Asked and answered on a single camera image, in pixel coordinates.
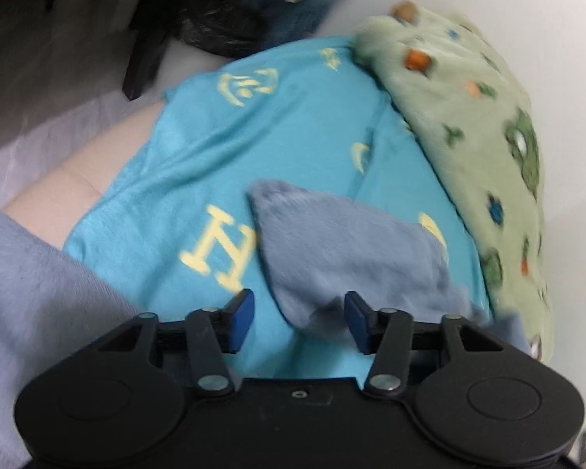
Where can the teal printed bed sheet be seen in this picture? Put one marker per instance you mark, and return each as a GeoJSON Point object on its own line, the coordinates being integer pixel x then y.
{"type": "Point", "coordinates": [200, 156]}

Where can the green printed fleece blanket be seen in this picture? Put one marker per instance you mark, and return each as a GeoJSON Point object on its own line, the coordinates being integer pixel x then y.
{"type": "Point", "coordinates": [469, 132]}

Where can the blue-grey fleece garment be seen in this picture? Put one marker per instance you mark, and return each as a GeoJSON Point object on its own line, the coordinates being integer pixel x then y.
{"type": "Point", "coordinates": [346, 254]}

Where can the beige mattress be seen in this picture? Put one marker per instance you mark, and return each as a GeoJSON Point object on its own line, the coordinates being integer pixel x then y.
{"type": "Point", "coordinates": [78, 176]}

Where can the black plastic bag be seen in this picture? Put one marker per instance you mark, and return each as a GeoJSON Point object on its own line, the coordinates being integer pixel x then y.
{"type": "Point", "coordinates": [224, 24]}

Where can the black chair frame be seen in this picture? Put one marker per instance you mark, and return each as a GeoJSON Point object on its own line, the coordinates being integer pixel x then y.
{"type": "Point", "coordinates": [141, 68]}

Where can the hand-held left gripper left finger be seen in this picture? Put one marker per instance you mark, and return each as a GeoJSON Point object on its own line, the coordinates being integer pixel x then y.
{"type": "Point", "coordinates": [241, 317]}

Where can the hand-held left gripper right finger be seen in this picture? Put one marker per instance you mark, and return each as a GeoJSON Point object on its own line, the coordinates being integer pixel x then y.
{"type": "Point", "coordinates": [355, 320]}

